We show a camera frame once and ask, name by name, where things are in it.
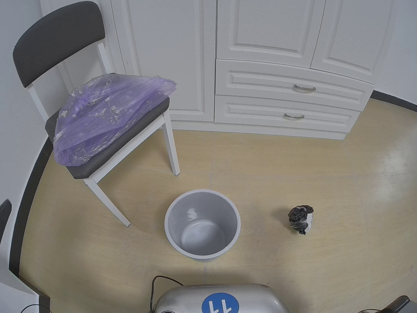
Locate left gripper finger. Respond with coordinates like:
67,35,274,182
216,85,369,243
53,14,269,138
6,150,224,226
0,199,12,239

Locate purple plastic bag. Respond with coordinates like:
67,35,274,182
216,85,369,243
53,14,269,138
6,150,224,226
53,74,178,167

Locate black plastic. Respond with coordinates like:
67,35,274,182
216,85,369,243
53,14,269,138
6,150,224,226
288,205,315,236

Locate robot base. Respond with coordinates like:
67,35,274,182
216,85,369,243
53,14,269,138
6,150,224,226
156,283,290,313

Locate white trash bin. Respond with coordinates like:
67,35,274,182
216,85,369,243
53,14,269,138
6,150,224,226
164,189,242,261

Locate white chair grey cushions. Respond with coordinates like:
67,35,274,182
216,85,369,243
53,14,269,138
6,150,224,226
12,1,180,227

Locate white wardrobe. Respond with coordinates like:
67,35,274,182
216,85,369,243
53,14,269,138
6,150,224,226
37,0,399,140

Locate black cable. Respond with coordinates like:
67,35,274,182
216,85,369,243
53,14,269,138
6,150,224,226
149,275,184,311

